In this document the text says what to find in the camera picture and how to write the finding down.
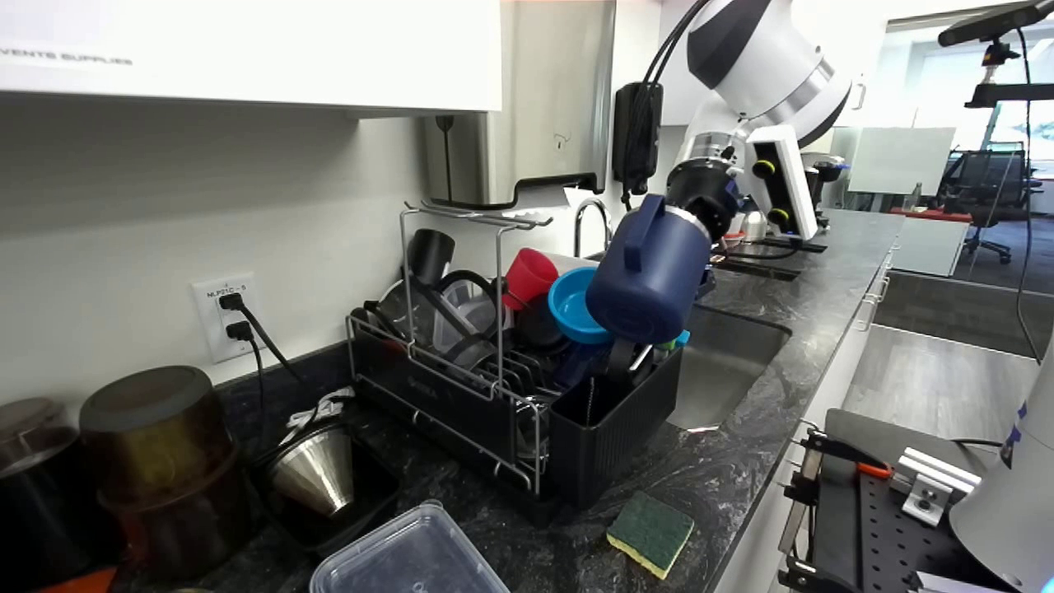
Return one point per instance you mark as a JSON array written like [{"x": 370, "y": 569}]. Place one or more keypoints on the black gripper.
[{"x": 704, "y": 179}]

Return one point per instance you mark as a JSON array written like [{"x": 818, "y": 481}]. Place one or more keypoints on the blue steel mug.
[{"x": 648, "y": 274}]

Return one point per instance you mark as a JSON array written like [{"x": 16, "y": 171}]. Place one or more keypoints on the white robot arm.
[{"x": 764, "y": 92}]

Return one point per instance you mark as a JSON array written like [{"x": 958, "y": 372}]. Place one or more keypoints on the stainless steel sink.
[{"x": 720, "y": 365}]

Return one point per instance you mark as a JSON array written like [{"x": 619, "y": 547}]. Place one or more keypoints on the black dish rack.
[{"x": 551, "y": 416}]

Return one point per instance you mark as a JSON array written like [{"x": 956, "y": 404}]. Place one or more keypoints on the black soap dispenser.
[{"x": 636, "y": 133}]

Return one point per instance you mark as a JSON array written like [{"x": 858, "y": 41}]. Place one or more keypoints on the chrome faucet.
[{"x": 590, "y": 217}]

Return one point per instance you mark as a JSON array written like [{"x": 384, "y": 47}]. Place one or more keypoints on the blue funnel bowl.
[{"x": 569, "y": 312}]

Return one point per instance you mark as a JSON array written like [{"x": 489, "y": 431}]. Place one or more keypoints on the red cup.
[{"x": 529, "y": 276}]

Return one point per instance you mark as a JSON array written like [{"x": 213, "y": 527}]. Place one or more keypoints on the steel paper towel dispenser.
[{"x": 551, "y": 130}]

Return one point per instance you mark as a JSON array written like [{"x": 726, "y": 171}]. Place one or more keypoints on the black hanging cup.
[{"x": 429, "y": 256}]

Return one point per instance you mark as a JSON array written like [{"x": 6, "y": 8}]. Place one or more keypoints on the green yellow sponge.
[{"x": 648, "y": 531}]

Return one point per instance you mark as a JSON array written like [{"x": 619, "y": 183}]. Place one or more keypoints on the clear plastic container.
[{"x": 415, "y": 551}]

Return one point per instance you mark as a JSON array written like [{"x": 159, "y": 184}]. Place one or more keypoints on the steel cone dripper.
[{"x": 318, "y": 471}]

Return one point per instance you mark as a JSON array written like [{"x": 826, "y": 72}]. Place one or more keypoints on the dark brown pot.
[{"x": 168, "y": 471}]

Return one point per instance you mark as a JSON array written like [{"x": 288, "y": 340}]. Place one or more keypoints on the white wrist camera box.
[{"x": 779, "y": 167}]

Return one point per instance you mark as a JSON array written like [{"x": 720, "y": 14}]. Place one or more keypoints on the white wall outlet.
[{"x": 214, "y": 316}]

